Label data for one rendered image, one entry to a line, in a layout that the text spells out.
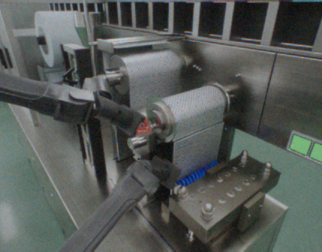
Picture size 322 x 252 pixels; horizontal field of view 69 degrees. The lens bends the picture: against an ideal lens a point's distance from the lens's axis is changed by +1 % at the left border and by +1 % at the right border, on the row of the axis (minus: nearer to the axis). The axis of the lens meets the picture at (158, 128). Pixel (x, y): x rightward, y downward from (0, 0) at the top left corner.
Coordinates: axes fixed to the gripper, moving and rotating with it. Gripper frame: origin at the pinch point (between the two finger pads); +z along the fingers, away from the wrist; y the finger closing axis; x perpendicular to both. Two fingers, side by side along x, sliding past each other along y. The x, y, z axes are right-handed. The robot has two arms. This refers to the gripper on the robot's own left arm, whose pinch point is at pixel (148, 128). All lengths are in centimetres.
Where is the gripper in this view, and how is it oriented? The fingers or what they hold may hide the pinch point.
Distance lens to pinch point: 71.8
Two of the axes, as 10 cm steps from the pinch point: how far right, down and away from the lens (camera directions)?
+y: 6.2, 3.7, -6.9
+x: 4.7, -8.8, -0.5
